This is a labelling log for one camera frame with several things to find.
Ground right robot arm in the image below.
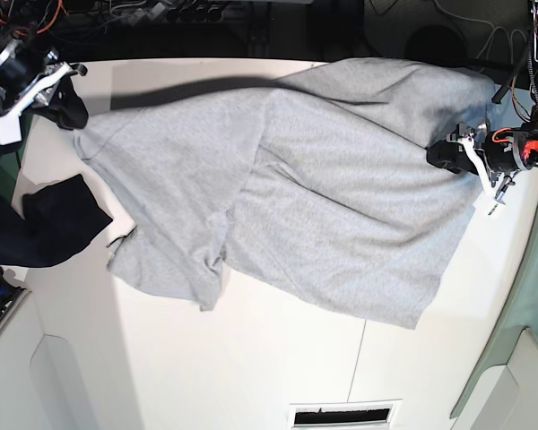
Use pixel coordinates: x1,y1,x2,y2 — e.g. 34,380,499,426
0,1,89,130

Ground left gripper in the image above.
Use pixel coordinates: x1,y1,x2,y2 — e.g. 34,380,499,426
426,120,538,179

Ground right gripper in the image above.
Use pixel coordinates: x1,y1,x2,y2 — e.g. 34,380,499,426
0,38,89,130

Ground black round stool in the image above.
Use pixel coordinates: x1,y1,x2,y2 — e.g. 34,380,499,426
404,25,468,66

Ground dark navy cloth pile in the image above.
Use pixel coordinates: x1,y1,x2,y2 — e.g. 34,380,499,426
0,175,113,268

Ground grey cables on floor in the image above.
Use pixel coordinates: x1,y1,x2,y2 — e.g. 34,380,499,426
430,0,530,77

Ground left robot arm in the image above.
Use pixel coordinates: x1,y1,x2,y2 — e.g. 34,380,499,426
426,1,538,186

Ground grey t-shirt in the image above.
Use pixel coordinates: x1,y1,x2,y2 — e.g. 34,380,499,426
73,58,495,329

